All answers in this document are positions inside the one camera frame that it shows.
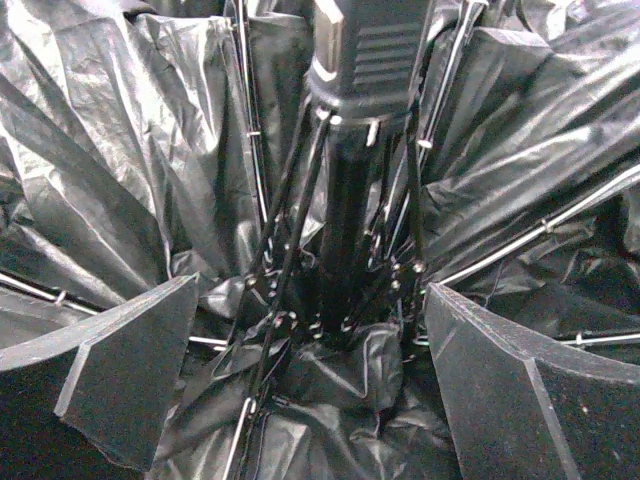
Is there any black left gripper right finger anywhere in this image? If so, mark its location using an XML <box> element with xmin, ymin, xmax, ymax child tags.
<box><xmin>424</xmin><ymin>284</ymin><xmax>639</xmax><ymax>479</ymax></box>

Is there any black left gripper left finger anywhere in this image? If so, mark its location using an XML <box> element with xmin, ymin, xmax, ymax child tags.
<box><xmin>1</xmin><ymin>276</ymin><xmax>198</xmax><ymax>473</ymax></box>

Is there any lilac umbrella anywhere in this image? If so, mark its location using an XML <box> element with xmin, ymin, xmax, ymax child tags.
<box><xmin>1</xmin><ymin>1</ymin><xmax>639</xmax><ymax>479</ymax></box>

